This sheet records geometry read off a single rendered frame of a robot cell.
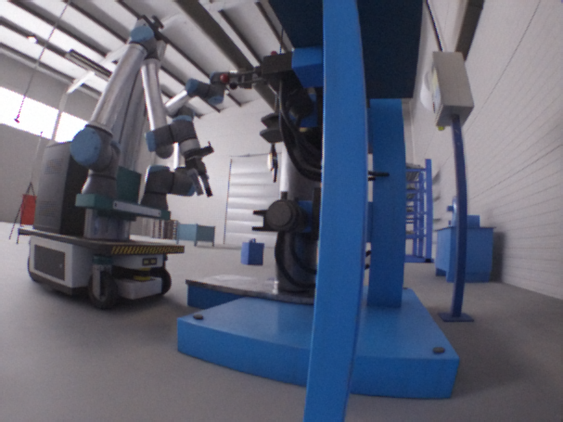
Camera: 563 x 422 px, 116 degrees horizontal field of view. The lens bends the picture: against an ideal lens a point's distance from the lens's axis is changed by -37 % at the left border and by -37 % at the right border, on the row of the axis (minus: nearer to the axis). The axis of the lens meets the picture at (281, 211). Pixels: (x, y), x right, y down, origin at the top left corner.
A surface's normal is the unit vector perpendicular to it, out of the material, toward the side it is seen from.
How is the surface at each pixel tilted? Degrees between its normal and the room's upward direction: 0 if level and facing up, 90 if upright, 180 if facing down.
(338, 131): 90
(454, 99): 90
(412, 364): 90
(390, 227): 90
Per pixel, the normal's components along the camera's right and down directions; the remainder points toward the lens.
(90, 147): 0.22, 0.00
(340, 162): -0.34, -0.12
